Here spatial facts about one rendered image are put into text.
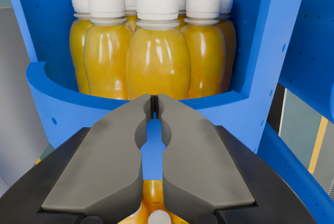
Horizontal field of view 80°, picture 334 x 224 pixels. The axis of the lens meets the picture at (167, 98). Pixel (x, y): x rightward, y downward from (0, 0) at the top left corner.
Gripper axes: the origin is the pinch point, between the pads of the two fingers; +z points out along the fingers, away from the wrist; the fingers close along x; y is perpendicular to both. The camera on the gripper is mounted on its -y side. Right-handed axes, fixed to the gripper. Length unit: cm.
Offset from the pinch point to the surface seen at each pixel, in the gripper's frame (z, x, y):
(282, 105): 108, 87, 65
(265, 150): 77, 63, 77
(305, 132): 123, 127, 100
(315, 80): 25.9, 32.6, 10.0
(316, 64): 27.0, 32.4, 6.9
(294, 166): 62, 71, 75
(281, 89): 108, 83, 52
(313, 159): 123, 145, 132
